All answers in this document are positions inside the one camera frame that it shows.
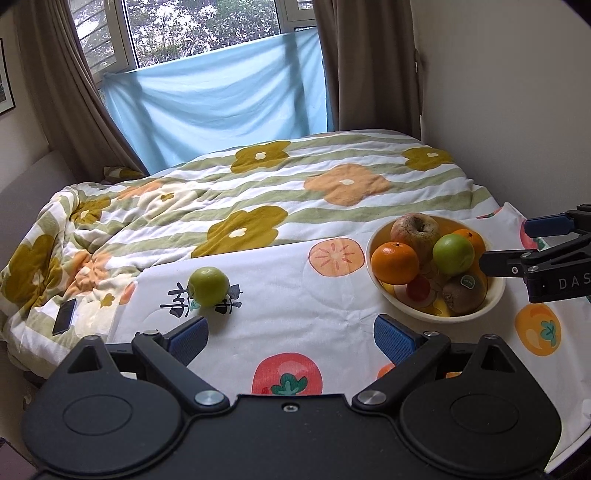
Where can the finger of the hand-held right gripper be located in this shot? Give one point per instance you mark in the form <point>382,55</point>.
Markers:
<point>549,225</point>
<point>501,264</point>

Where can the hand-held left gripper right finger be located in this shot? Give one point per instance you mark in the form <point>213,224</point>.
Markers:
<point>392,339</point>

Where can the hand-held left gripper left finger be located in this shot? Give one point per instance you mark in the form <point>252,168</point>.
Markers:
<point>189,339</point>

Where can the large orange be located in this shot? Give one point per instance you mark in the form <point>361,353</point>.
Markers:
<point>473,240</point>
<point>395,263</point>

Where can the brown kiwi with green sticker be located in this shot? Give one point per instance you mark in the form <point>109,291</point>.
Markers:
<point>464,295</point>

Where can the green apple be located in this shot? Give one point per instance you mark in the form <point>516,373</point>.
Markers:
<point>453,254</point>
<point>208,286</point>

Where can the red cherry tomato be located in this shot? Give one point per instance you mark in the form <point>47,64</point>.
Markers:
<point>418,288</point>

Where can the cream bowl with duck print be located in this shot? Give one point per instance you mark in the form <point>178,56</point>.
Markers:
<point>445,317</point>

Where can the wrinkled yellow-red apple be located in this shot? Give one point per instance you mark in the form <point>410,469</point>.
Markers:
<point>415,233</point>

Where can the white fruit-print tablecloth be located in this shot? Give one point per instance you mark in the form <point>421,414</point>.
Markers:
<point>323,314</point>

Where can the black smartphone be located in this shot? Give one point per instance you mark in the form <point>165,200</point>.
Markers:
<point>64,317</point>

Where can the floral striped blanket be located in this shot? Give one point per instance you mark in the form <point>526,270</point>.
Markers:
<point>286,194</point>

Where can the floral pillow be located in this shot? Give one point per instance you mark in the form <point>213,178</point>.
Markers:
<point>122,173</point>

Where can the grey padded headboard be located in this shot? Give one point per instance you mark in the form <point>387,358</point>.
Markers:
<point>32,194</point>

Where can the brown curtain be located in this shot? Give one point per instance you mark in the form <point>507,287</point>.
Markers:
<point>369,64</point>
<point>69,83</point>

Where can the light blue cloth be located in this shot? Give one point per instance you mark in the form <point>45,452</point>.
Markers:
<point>217,101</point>

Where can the window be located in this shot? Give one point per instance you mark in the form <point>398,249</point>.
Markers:
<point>194,27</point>

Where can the framed wall picture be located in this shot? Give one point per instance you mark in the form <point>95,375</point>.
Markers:
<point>5,78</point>

